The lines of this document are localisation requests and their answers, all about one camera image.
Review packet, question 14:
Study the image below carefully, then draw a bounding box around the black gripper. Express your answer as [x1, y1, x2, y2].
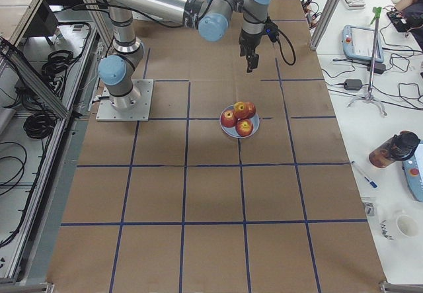
[239, 28, 263, 73]

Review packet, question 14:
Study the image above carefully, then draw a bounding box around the red yellow apple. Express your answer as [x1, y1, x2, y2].
[233, 101, 249, 119]

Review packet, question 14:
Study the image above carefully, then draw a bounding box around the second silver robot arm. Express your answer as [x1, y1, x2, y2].
[96, 0, 271, 112]

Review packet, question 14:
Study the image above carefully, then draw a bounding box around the red apple on plate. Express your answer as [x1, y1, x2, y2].
[245, 102, 256, 118]
[235, 118, 254, 137]
[220, 109, 237, 128]

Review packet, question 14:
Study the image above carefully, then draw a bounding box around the grey metal plate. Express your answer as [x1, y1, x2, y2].
[219, 105, 260, 139]

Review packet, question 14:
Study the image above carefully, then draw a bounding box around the black power adapter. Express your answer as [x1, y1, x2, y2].
[342, 79, 363, 91]

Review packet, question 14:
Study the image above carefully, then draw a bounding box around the blue teach pendant tablet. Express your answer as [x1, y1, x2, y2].
[342, 25, 375, 62]

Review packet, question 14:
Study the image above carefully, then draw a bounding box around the green tipped reacher stick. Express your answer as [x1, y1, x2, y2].
[347, 7, 387, 118]

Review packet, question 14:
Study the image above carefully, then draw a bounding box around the brown tinted water bottle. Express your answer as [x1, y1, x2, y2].
[368, 130, 420, 168]

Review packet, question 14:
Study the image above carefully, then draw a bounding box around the blue white pen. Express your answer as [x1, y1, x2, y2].
[351, 161, 378, 188]

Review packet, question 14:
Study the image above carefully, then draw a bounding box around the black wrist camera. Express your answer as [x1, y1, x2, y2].
[264, 17, 280, 43]

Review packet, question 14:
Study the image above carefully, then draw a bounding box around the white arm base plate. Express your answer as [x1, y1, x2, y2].
[96, 79, 154, 122]

